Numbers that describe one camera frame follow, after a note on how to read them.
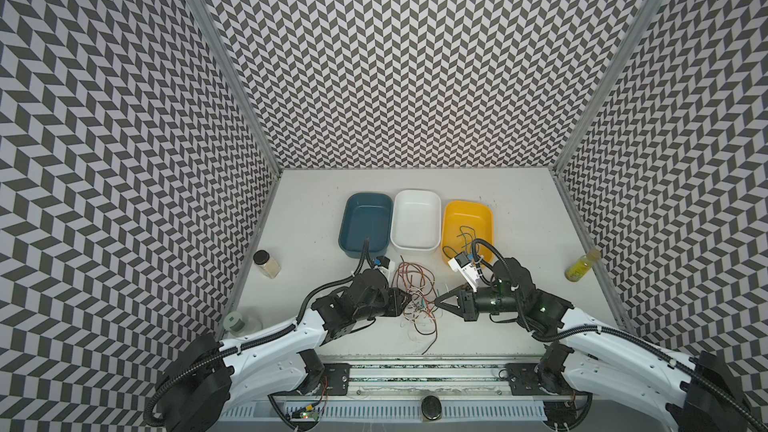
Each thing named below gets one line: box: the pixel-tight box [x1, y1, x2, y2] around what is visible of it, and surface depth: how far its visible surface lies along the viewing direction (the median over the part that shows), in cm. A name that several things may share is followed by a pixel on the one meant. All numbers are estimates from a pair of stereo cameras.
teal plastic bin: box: [338, 192, 394, 259], surface depth 101 cm
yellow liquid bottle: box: [564, 249, 601, 283], surface depth 85 cm
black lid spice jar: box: [252, 249, 282, 279], surface depth 86 cm
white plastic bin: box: [390, 189, 442, 252], surface depth 101 cm
